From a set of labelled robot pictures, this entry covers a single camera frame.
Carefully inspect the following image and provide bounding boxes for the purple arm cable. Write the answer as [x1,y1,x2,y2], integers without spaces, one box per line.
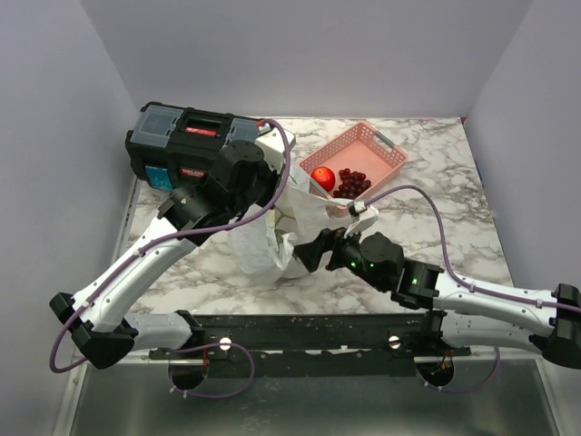
[358,185,581,314]
[48,117,292,374]

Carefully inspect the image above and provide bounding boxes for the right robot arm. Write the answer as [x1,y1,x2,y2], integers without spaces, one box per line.
[294,229,580,369]

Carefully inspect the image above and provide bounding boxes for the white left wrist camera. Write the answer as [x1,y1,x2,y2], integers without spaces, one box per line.
[254,128,286,175]

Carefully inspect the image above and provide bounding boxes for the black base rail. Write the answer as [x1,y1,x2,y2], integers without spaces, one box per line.
[150,312,469,378]

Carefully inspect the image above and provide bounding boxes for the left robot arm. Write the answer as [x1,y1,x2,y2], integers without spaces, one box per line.
[49,136,291,369]

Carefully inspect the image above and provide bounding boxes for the black toolbox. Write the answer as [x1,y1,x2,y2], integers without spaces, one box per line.
[125,102,259,192]

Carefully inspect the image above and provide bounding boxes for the red fake apple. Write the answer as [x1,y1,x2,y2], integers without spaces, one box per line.
[310,166,336,193]

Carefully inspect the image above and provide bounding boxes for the pink perforated plastic basket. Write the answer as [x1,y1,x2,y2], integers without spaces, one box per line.
[299,122,408,200]

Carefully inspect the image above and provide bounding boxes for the white plastic bag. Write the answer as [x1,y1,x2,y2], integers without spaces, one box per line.
[228,164,354,283]

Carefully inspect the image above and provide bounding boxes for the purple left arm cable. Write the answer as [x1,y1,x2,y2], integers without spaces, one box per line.
[48,117,292,374]

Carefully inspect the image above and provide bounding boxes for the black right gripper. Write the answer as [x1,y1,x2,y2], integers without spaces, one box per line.
[292,221,387,292]

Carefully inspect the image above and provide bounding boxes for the dark red fake grapes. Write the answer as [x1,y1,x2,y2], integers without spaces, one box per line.
[332,168,372,200]

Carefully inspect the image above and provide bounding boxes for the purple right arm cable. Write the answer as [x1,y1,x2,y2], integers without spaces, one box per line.
[358,185,581,314]

